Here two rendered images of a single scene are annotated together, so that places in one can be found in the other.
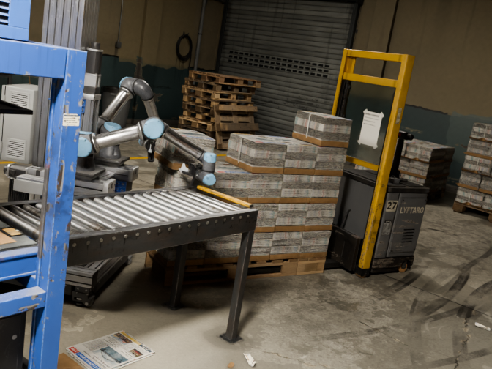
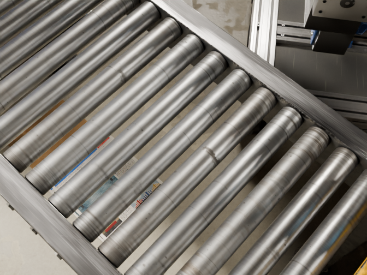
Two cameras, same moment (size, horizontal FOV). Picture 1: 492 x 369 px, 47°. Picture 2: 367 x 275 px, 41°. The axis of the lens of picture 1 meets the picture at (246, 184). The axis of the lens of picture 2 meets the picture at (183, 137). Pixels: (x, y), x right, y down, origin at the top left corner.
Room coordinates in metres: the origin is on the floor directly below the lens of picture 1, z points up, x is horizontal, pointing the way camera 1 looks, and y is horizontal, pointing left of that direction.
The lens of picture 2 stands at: (2.98, -0.01, 1.62)
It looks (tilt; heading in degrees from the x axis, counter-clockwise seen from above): 64 degrees down; 92
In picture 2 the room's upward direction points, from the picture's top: 2 degrees clockwise
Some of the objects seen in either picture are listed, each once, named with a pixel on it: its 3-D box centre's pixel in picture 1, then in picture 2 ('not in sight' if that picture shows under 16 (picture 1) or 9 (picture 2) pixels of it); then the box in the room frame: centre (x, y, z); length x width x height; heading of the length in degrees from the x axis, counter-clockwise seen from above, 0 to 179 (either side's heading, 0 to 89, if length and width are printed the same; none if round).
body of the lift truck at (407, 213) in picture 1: (373, 219); not in sight; (4.99, -1.20, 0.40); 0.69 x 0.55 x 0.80; 34
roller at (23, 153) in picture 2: (143, 211); (98, 89); (2.78, 0.50, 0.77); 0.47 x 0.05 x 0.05; 52
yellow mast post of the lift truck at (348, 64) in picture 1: (332, 148); not in sight; (5.06, -0.71, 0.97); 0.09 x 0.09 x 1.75; 34
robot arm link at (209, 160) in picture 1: (209, 162); not in sight; (3.37, 0.24, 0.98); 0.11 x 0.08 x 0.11; 12
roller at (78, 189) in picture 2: (162, 209); (144, 129); (2.88, 0.42, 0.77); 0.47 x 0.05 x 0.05; 52
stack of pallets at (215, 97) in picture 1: (218, 108); not in sight; (10.93, 0.75, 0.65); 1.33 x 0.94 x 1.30; 146
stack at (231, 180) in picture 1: (230, 220); not in sight; (4.14, 0.07, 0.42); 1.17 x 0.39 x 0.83; 124
